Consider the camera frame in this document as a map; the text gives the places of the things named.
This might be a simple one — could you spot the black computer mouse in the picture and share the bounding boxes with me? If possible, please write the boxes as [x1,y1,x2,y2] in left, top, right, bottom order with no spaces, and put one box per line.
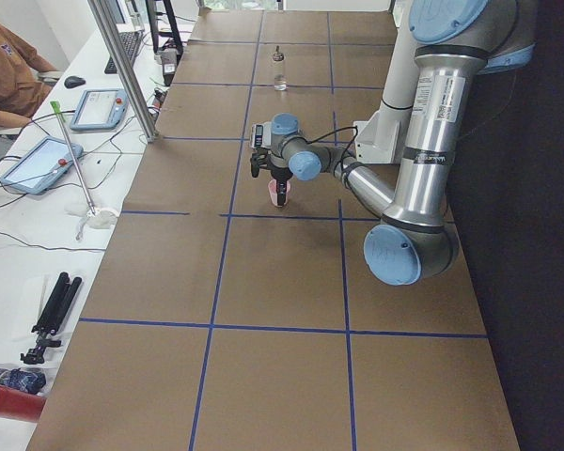
[64,75,86,89]

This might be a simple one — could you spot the blue patterned cloth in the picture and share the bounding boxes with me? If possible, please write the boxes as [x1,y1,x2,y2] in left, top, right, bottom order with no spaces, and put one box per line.
[0,367,47,395]

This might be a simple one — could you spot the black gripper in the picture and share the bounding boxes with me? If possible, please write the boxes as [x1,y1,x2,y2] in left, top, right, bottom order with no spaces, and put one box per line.
[250,148,290,207]

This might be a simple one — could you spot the blue teach pendant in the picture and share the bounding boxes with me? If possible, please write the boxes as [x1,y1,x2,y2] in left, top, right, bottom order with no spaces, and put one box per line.
[0,136,72,194]
[70,88,128,132]

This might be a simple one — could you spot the metal rod green tip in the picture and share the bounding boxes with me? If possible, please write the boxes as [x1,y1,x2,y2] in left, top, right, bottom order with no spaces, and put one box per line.
[49,101,97,217]

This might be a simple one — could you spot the black box white label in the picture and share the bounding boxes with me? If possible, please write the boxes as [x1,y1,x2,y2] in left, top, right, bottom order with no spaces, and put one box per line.
[159,47,178,76]

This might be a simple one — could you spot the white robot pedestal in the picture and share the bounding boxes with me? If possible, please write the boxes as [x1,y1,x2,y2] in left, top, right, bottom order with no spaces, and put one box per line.
[354,22,419,164]

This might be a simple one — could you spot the red cylinder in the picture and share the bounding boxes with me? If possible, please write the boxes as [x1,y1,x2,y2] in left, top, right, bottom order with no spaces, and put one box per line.
[0,385,46,423]

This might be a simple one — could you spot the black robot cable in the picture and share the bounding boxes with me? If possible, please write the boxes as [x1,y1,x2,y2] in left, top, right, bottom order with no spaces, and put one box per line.
[305,125,360,189]

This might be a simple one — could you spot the aluminium frame post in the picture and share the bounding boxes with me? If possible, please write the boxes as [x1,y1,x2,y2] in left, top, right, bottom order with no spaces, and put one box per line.
[88,0,158,143]

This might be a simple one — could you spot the far blue teach pendant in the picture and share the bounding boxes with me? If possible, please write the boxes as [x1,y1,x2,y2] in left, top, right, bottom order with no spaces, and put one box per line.
[70,88,128,132]

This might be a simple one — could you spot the black keyboard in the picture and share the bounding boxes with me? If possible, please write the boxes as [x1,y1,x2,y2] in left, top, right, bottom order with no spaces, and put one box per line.
[103,31,144,74]

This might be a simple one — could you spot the black folded tripod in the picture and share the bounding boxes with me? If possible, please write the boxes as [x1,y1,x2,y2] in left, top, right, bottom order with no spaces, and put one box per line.
[20,272,83,365]

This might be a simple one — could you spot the person in brown shirt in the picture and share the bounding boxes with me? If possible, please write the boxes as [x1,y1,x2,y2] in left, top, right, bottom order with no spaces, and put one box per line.
[0,24,56,128]

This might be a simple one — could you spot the clear glass sauce bottle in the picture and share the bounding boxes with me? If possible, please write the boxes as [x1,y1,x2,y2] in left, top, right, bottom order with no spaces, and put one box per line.
[272,45,287,91]

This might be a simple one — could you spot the near blue teach pendant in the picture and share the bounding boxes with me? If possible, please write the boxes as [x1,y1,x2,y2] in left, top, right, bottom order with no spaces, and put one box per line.
[0,136,72,194]

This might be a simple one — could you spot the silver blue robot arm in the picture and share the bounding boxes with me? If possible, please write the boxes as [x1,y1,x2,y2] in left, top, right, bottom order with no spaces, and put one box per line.
[250,1,538,286]

